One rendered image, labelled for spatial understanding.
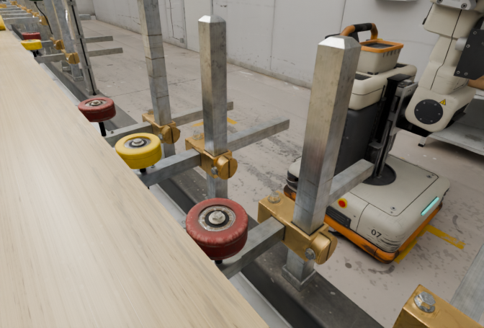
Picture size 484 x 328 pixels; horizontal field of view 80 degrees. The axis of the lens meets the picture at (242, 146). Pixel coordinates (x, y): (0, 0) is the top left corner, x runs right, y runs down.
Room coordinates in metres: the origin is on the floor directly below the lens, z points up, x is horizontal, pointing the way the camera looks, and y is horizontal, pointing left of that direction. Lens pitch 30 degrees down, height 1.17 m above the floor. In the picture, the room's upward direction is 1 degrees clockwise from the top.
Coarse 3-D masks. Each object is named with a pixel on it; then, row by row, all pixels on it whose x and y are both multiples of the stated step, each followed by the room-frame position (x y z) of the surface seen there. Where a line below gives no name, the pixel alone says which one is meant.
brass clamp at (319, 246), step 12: (264, 204) 0.38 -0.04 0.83; (276, 204) 0.38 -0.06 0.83; (288, 204) 0.38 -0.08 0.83; (264, 216) 0.37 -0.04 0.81; (276, 216) 0.36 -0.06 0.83; (288, 216) 0.35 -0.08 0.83; (288, 228) 0.33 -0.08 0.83; (324, 228) 0.33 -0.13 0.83; (288, 240) 0.33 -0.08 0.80; (300, 240) 0.31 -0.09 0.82; (312, 240) 0.31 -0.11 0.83; (324, 240) 0.30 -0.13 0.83; (336, 240) 0.32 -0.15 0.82; (300, 252) 0.31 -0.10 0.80; (312, 252) 0.30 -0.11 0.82; (324, 252) 0.30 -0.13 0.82
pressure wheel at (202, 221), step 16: (192, 208) 0.29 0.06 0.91; (208, 208) 0.29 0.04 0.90; (224, 208) 0.29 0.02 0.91; (240, 208) 0.29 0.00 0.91; (192, 224) 0.26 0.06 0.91; (208, 224) 0.26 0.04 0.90; (224, 224) 0.26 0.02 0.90; (240, 224) 0.26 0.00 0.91; (208, 240) 0.23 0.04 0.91; (224, 240) 0.23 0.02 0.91; (240, 240) 0.25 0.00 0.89; (208, 256) 0.23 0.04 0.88; (224, 256) 0.23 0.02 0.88
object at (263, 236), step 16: (336, 176) 0.48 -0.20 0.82; (352, 176) 0.48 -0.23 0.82; (368, 176) 0.52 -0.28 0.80; (336, 192) 0.44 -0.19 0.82; (272, 224) 0.34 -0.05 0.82; (256, 240) 0.31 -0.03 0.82; (272, 240) 0.32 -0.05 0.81; (240, 256) 0.28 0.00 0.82; (256, 256) 0.30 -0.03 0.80; (224, 272) 0.26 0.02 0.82
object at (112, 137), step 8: (232, 104) 0.91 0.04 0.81; (184, 112) 0.81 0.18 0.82; (192, 112) 0.81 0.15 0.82; (200, 112) 0.82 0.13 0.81; (176, 120) 0.77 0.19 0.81; (184, 120) 0.79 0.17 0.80; (192, 120) 0.80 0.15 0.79; (120, 128) 0.69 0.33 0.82; (128, 128) 0.69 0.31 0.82; (136, 128) 0.69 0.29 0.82; (144, 128) 0.70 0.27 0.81; (104, 136) 0.64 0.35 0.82; (112, 136) 0.65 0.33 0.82; (120, 136) 0.66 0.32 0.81; (112, 144) 0.64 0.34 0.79
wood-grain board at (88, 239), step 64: (0, 64) 1.00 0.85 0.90; (0, 128) 0.52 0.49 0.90; (64, 128) 0.52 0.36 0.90; (0, 192) 0.32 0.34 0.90; (64, 192) 0.32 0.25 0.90; (128, 192) 0.32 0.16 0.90; (0, 256) 0.21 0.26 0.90; (64, 256) 0.21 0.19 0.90; (128, 256) 0.21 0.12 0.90; (192, 256) 0.22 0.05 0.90; (0, 320) 0.14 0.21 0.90; (64, 320) 0.14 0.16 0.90; (128, 320) 0.14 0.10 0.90; (192, 320) 0.15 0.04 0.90; (256, 320) 0.15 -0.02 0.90
